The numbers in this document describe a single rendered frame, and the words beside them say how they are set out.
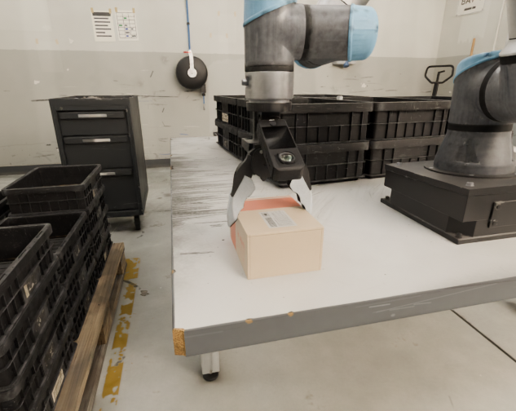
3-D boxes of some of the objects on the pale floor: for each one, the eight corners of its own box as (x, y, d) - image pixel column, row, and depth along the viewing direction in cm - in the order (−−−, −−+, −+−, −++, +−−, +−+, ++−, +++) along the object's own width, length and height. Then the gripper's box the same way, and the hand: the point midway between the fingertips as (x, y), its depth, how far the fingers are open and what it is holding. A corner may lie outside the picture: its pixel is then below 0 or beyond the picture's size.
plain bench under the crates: (747, 435, 100) (900, 215, 76) (204, 634, 64) (172, 333, 40) (403, 226, 246) (419, 129, 222) (179, 250, 210) (169, 137, 186)
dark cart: (145, 232, 237) (129, 98, 206) (76, 238, 227) (47, 98, 196) (150, 204, 291) (137, 95, 261) (94, 208, 281) (74, 95, 251)
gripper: (313, 99, 60) (308, 205, 66) (204, 101, 55) (210, 214, 62) (335, 102, 52) (327, 222, 58) (209, 103, 47) (216, 233, 54)
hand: (271, 224), depth 58 cm, fingers closed on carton, 14 cm apart
